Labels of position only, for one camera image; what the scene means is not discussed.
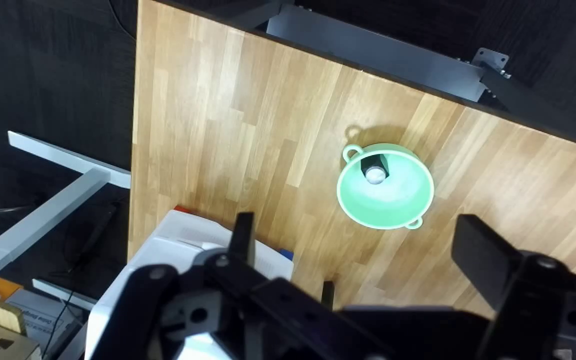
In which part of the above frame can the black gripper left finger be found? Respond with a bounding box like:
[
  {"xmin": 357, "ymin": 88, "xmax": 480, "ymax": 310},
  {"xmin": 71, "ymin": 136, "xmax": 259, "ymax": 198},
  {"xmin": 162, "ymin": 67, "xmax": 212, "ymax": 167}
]
[{"xmin": 229, "ymin": 213, "xmax": 257, "ymax": 267}]

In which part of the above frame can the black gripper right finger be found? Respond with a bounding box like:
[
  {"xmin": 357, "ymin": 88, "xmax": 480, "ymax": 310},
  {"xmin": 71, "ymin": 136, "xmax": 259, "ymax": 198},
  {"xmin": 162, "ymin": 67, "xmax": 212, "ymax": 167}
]
[{"xmin": 452, "ymin": 214, "xmax": 523, "ymax": 310}]

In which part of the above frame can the white cardboard box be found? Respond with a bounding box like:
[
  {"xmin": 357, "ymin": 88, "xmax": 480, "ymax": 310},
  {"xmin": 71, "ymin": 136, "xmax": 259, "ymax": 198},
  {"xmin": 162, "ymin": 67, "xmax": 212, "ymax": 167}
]
[{"xmin": 85, "ymin": 209, "xmax": 296, "ymax": 360}]

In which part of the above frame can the green plastic bowl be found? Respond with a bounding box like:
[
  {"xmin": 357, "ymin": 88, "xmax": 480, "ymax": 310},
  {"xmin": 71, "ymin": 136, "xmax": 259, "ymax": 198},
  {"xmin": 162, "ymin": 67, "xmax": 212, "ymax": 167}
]
[{"xmin": 337, "ymin": 144, "xmax": 434, "ymax": 230}]

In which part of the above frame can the small black cylinder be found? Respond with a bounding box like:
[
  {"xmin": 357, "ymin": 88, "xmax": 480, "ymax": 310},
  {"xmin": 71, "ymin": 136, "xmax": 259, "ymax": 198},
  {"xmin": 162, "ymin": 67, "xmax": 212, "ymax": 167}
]
[{"xmin": 360, "ymin": 155, "xmax": 391, "ymax": 185}]

